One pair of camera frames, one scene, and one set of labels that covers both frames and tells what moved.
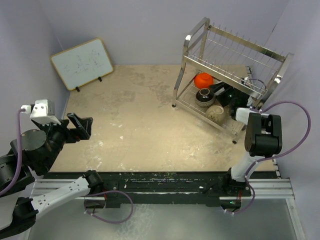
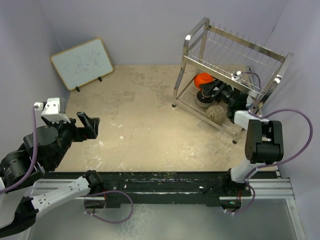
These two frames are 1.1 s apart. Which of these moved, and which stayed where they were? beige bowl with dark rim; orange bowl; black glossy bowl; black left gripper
Moved: black left gripper
Stayed: orange bowl; black glossy bowl; beige bowl with dark rim
